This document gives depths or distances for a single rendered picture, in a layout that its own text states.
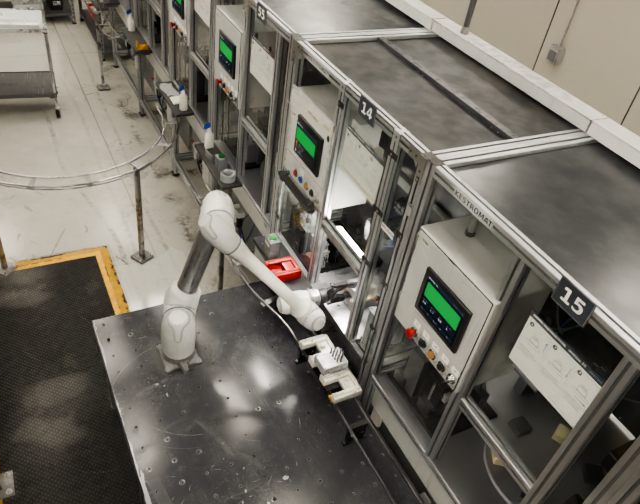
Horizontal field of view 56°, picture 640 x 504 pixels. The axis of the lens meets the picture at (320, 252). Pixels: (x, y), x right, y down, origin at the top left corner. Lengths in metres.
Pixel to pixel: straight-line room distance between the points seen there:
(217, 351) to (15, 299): 1.79
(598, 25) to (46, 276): 5.02
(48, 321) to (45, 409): 0.69
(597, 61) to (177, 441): 4.89
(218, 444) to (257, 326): 0.72
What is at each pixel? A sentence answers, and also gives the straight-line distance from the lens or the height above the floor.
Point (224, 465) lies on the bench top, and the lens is 2.72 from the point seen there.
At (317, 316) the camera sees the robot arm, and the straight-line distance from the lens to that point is 2.68.
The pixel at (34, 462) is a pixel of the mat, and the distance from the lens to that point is 3.63.
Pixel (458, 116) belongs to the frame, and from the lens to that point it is 2.51.
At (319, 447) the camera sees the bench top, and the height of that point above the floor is 0.68.
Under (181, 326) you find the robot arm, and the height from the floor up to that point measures 0.94.
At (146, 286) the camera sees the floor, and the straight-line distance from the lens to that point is 4.41.
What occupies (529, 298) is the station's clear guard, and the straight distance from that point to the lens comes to 1.89.
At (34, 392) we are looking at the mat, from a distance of 3.90.
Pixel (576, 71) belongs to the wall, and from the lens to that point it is 6.32.
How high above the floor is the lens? 3.03
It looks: 39 degrees down
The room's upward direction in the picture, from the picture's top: 10 degrees clockwise
